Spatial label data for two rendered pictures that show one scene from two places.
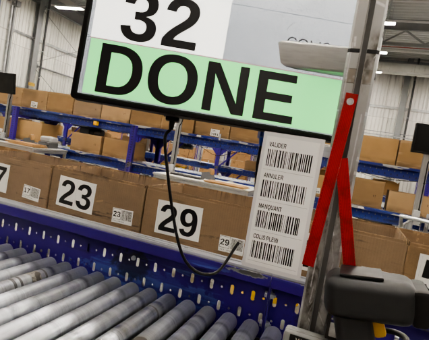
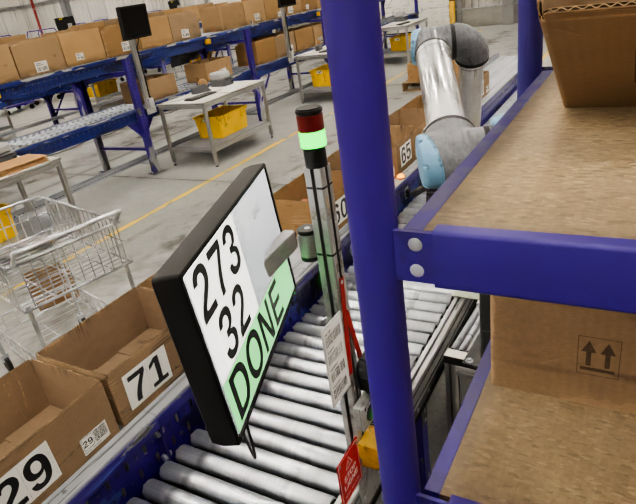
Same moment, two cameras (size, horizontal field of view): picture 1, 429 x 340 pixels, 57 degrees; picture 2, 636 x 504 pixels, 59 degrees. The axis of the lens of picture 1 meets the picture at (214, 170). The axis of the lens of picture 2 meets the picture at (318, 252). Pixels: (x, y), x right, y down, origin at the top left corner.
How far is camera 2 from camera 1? 113 cm
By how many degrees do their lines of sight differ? 77
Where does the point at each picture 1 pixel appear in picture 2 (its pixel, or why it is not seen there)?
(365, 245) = not seen: hidden behind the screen
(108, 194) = not seen: outside the picture
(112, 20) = (223, 356)
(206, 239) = (68, 461)
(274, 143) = (326, 333)
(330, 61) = (285, 254)
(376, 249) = not seen: hidden behind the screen
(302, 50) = (273, 258)
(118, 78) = (243, 393)
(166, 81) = (254, 359)
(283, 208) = (338, 360)
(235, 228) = (89, 420)
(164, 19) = (235, 317)
